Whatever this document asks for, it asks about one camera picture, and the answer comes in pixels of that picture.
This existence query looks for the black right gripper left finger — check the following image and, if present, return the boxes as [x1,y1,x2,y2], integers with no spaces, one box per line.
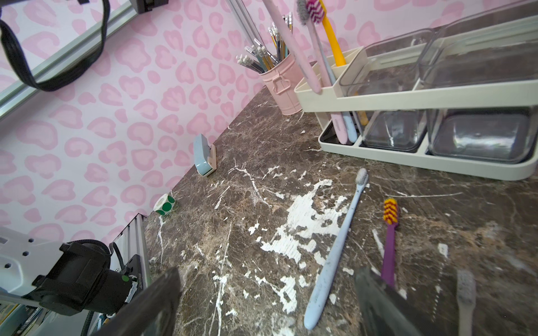
[94,267,182,335]

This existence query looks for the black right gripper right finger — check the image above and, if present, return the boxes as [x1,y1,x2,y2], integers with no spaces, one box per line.
[354,267,445,335]

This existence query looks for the grey blue toothbrush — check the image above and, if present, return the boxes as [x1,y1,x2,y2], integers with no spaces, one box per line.
[303,168,368,330]

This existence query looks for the pale pink toothbrush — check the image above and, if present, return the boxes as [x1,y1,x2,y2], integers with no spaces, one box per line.
[330,112,348,145]

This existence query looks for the light blue toothbrush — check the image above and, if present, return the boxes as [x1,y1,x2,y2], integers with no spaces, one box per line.
[296,0,358,145]

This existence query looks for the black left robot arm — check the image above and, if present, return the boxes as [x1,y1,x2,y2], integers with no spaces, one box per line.
[1,227,150,335]

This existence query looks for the olive grey toothbrush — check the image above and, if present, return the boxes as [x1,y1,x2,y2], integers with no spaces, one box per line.
[456,270,476,336]

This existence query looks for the cream toothbrush holder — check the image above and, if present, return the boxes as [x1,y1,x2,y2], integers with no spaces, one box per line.
[294,1,537,181]

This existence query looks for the white tape roll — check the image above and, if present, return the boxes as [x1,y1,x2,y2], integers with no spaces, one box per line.
[154,194,176,216]

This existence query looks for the grey blue box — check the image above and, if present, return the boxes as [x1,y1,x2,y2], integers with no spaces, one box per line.
[193,134,217,176]

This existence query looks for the pink pencil cup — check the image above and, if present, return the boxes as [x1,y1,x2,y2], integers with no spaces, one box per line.
[260,55,304,116]

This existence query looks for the coloured pencils bunch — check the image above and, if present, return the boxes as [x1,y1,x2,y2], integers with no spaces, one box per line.
[226,0,290,74]

